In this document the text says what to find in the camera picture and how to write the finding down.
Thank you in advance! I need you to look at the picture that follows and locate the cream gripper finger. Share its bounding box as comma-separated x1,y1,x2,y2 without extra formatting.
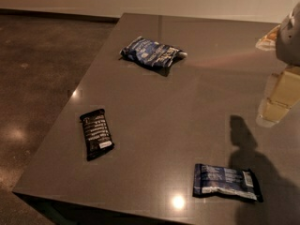
256,66,300,128
255,25,280,51

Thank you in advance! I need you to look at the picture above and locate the blue rxbar blueberry wrapper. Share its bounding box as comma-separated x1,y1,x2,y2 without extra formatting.
193,164,263,203

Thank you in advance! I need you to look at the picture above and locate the black rxbar chocolate wrapper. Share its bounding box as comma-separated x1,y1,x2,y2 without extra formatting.
80,109,114,161

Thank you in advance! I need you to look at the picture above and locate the blue crumpled chip bag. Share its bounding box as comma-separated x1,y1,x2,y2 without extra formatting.
120,37,188,68

